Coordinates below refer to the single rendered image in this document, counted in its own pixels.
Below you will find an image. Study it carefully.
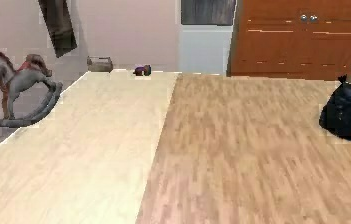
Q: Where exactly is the small purple toy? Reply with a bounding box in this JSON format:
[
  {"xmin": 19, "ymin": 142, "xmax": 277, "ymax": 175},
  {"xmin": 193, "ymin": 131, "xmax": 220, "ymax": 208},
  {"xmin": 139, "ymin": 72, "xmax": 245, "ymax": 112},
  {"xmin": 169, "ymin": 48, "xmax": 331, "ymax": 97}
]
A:
[{"xmin": 132, "ymin": 64, "xmax": 152, "ymax": 77}]

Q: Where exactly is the dark framed wall picture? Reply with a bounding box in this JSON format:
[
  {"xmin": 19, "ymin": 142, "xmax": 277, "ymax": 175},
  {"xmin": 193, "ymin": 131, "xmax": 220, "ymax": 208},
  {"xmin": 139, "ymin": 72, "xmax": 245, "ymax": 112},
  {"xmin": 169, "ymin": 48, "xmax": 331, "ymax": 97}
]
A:
[{"xmin": 180, "ymin": 0, "xmax": 237, "ymax": 27}]

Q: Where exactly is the black rubbish bag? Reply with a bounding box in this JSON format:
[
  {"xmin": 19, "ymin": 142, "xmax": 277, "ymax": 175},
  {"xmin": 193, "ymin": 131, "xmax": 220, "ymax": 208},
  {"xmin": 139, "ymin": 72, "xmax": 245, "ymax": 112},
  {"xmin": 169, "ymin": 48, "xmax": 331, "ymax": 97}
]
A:
[{"xmin": 318, "ymin": 74, "xmax": 351, "ymax": 141}]

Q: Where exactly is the grey rocking horse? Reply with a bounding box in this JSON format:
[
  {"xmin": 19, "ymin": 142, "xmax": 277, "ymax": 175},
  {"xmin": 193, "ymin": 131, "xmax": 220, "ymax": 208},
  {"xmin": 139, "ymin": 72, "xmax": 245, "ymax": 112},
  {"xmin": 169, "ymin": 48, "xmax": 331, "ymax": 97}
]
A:
[{"xmin": 0, "ymin": 47, "xmax": 64, "ymax": 129}]

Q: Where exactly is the brown wooden cupboard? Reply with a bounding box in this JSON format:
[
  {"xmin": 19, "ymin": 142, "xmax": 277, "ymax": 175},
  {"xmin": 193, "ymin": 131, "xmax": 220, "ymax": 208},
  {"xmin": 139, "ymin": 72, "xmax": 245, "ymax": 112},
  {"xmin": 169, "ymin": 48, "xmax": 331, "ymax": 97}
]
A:
[{"xmin": 226, "ymin": 0, "xmax": 351, "ymax": 82}]

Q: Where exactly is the small grey basket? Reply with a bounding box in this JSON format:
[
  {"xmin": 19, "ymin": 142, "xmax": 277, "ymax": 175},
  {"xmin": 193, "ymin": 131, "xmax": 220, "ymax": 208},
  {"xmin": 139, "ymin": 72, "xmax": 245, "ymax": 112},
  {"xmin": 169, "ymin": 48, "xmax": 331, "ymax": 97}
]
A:
[{"xmin": 86, "ymin": 55, "xmax": 114, "ymax": 74}]

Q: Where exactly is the dark hanging cloth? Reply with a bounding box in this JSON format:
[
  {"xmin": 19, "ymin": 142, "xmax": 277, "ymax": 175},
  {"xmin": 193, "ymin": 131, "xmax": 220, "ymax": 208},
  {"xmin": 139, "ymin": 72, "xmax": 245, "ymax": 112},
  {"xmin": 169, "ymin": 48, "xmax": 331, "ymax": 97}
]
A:
[{"xmin": 37, "ymin": 0, "xmax": 78, "ymax": 59}]

